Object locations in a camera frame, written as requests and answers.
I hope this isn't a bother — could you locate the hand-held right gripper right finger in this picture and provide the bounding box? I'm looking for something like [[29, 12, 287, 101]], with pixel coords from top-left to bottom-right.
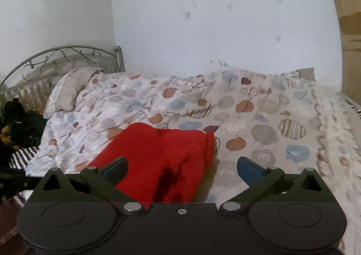
[[219, 156, 338, 213]]

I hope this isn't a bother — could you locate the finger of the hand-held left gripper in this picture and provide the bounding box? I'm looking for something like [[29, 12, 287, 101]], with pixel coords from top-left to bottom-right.
[[0, 166, 39, 202]]

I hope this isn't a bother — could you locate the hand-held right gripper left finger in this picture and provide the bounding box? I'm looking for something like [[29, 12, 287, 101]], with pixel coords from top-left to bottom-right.
[[29, 156, 143, 214]]

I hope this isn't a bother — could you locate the red long-sleeved top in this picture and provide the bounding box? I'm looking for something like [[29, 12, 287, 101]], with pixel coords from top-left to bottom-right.
[[87, 123, 215, 205]]

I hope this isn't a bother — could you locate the spotted patchwork quilt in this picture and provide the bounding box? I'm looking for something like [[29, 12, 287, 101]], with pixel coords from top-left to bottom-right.
[[25, 67, 361, 255]]

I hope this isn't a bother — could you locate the black bag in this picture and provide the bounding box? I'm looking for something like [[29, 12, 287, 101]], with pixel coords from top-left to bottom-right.
[[3, 98, 47, 149]]

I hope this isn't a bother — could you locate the spotted pillow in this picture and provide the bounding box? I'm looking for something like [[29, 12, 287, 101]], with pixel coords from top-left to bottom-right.
[[44, 67, 105, 119]]

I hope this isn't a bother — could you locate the metal bed headboard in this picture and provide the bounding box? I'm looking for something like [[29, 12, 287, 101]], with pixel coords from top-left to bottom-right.
[[0, 45, 125, 120]]

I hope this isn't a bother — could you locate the brown cardboard piece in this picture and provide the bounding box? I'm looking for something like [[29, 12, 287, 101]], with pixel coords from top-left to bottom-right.
[[298, 67, 315, 81]]

